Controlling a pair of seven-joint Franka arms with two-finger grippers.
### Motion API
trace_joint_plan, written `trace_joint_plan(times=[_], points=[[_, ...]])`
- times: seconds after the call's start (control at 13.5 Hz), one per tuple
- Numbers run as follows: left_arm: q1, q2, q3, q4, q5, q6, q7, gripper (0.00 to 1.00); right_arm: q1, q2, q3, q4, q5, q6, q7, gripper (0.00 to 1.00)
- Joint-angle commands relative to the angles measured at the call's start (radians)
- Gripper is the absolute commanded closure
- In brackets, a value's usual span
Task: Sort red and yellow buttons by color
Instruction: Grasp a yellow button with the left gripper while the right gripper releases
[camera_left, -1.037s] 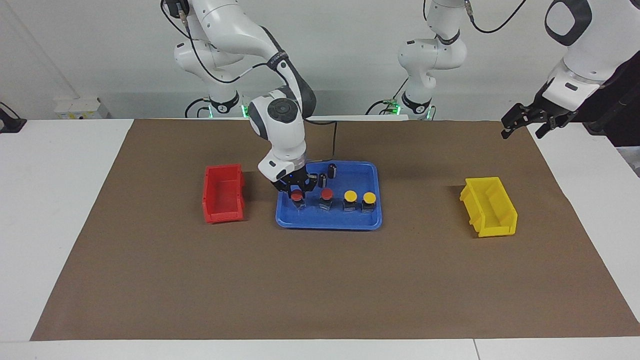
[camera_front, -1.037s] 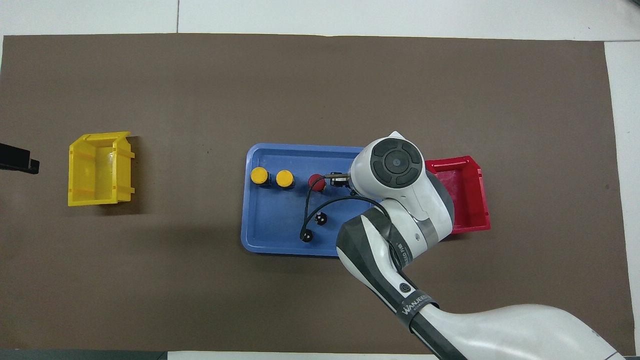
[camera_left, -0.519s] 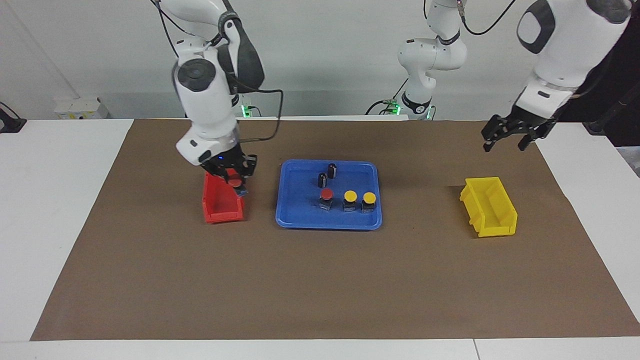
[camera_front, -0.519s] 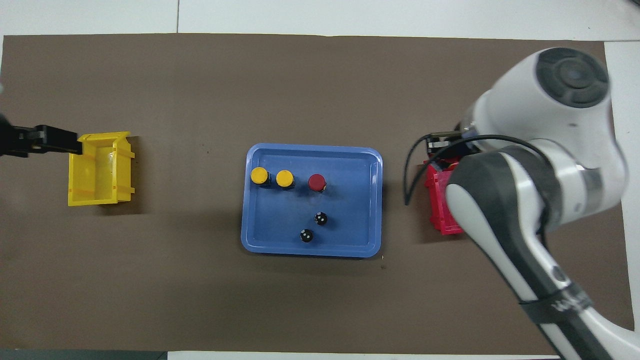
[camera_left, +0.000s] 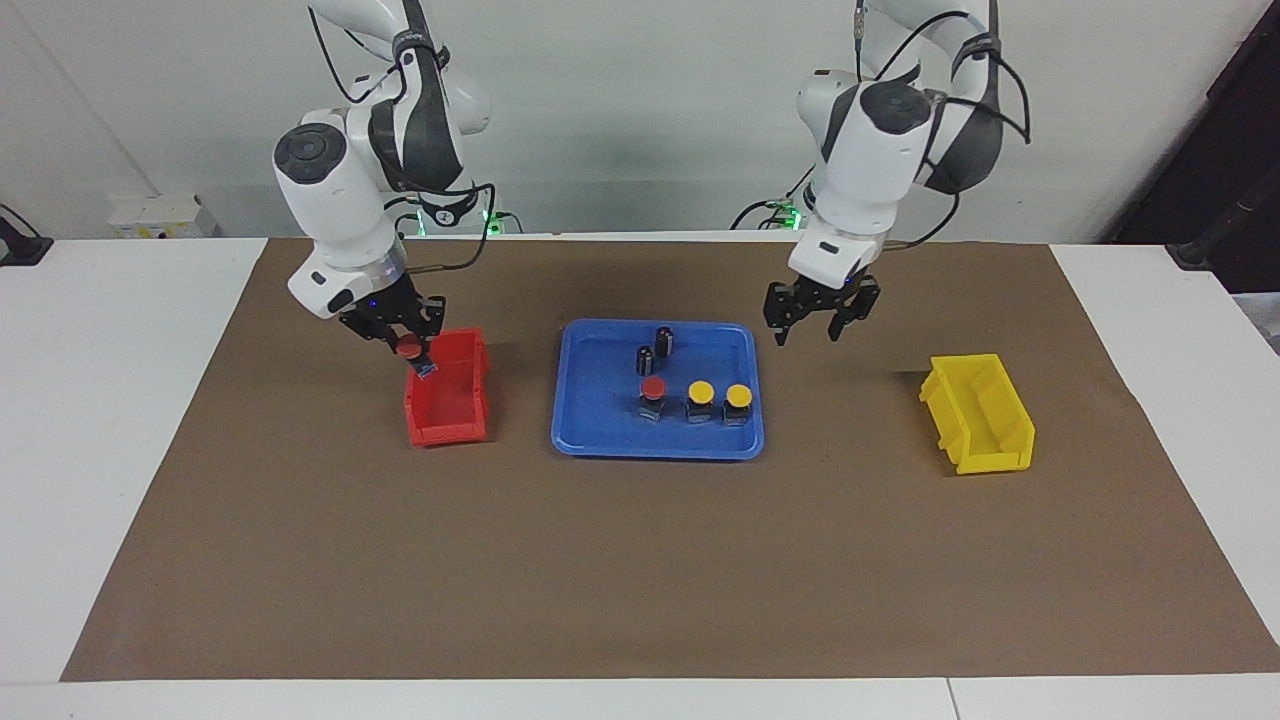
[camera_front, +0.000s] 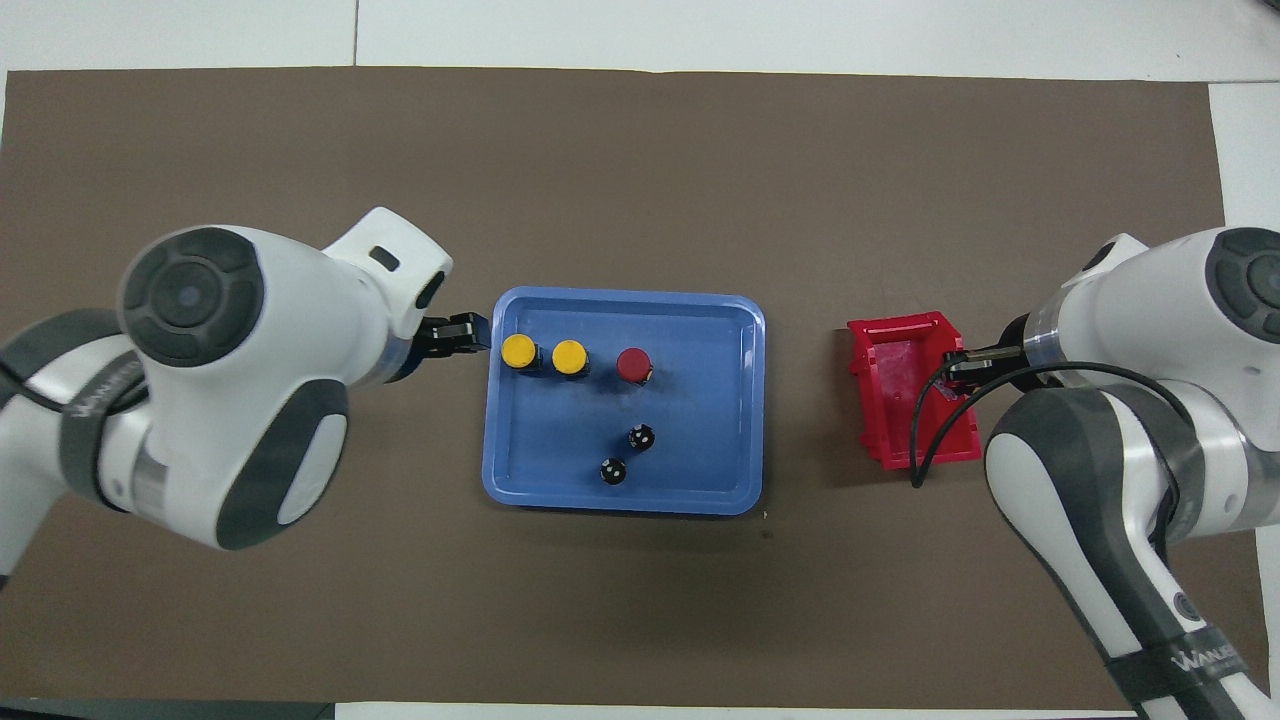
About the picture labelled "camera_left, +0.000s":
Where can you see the red plastic bin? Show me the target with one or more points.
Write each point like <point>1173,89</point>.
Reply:
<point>450,405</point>

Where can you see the dark background equipment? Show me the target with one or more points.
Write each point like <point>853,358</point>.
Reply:
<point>1220,170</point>

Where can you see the yellow plastic bin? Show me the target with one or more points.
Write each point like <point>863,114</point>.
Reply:
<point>985,415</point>

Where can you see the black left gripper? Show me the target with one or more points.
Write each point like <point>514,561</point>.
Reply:
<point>822,298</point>

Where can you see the black table clamp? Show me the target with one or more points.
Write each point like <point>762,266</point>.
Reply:
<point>20,245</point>

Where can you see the blue plastic tray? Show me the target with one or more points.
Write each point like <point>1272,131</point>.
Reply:
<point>620,435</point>

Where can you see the red push button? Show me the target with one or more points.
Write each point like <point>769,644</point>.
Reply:
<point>409,348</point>
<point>652,390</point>

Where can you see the brown table mat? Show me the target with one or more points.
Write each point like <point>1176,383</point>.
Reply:
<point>640,570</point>

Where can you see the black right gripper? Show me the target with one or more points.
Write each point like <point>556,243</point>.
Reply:
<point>385,312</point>

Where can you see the yellow push button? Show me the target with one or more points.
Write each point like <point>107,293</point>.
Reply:
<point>738,398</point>
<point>700,393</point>

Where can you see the white power strip box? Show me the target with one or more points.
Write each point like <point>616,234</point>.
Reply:
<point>160,218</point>

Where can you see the black cylinder capacitor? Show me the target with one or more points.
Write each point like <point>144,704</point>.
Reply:
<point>645,361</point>
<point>664,342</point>

